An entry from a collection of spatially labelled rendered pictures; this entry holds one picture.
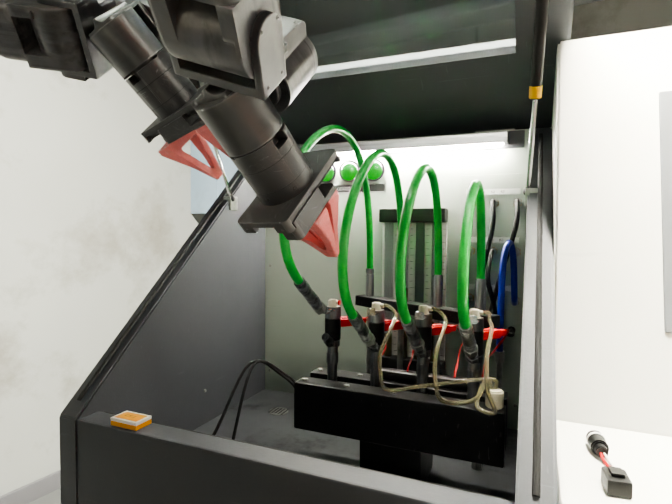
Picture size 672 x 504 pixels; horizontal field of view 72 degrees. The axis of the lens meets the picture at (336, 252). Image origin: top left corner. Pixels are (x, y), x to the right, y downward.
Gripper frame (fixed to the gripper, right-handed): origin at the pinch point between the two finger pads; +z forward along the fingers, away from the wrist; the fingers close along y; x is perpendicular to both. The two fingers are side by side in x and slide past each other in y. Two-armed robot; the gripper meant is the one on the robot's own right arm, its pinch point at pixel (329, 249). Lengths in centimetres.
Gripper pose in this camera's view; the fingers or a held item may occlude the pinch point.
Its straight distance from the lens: 49.6
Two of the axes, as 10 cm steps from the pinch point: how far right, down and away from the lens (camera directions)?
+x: -7.9, -0.3, 6.2
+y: 4.3, -7.4, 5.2
